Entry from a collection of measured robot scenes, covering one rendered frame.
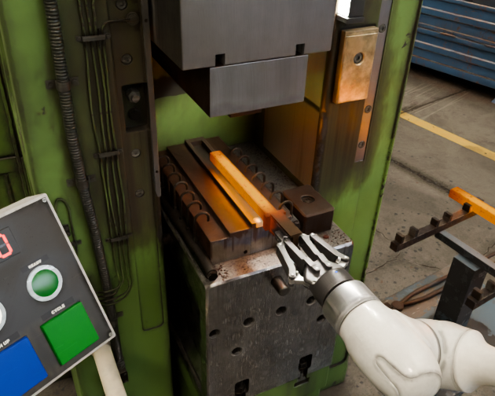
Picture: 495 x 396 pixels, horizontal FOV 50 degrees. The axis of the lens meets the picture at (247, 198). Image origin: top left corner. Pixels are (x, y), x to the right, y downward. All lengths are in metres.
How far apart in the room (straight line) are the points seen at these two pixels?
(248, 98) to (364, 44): 0.37
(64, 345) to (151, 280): 0.45
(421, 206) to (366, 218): 1.59
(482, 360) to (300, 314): 0.53
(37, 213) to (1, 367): 0.24
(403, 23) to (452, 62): 3.55
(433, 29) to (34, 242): 4.34
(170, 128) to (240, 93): 0.57
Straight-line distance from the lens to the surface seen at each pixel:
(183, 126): 1.53
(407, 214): 3.07
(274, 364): 1.44
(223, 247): 1.16
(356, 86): 1.29
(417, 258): 2.78
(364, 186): 1.52
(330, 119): 1.31
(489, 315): 1.54
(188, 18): 0.90
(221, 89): 0.96
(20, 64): 1.01
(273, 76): 1.01
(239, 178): 1.22
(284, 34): 0.99
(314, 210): 1.25
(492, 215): 1.41
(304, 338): 1.42
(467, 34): 4.80
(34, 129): 1.06
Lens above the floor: 1.69
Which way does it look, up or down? 34 degrees down
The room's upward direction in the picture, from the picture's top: 2 degrees clockwise
